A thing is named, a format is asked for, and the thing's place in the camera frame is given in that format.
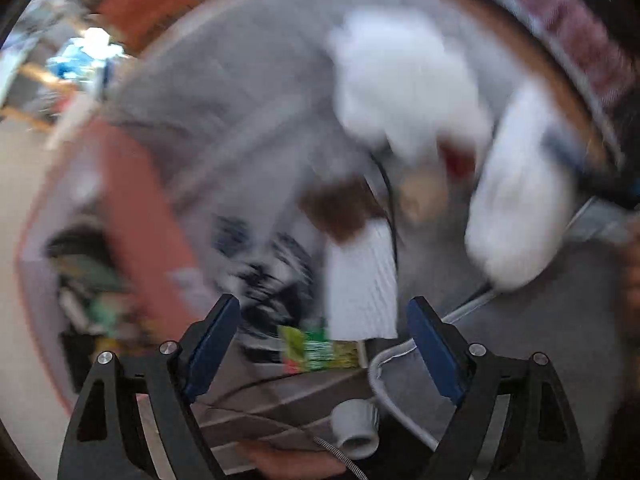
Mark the green snack packet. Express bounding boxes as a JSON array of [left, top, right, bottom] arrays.
[[278, 325, 368, 375]]

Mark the white plush toy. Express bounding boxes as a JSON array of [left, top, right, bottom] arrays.
[[328, 8, 576, 290]]

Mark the person hand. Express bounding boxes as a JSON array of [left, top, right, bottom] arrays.
[[238, 441, 346, 480]]

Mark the pink cardboard storage box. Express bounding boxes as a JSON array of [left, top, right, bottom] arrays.
[[14, 119, 215, 411]]

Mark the small grey ribbed cup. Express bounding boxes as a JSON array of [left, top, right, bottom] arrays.
[[330, 399, 380, 460]]

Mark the grey bed blanket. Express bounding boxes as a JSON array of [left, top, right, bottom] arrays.
[[104, 0, 622, 461]]

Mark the patterned sofa cover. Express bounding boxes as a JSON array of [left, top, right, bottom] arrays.
[[491, 0, 637, 130]]

